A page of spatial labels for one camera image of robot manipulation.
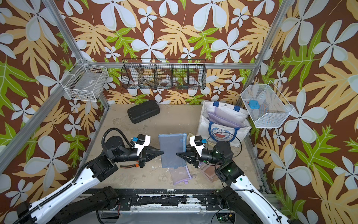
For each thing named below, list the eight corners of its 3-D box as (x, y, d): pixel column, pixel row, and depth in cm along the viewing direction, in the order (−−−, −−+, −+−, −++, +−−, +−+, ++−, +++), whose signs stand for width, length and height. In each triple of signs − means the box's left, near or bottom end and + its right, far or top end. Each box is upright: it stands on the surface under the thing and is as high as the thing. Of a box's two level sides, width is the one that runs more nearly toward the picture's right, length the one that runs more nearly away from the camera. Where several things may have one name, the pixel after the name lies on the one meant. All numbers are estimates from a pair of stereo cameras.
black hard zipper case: (134, 126, 108) (132, 121, 103) (126, 114, 116) (124, 109, 111) (162, 112, 118) (161, 106, 113) (153, 102, 126) (152, 96, 121)
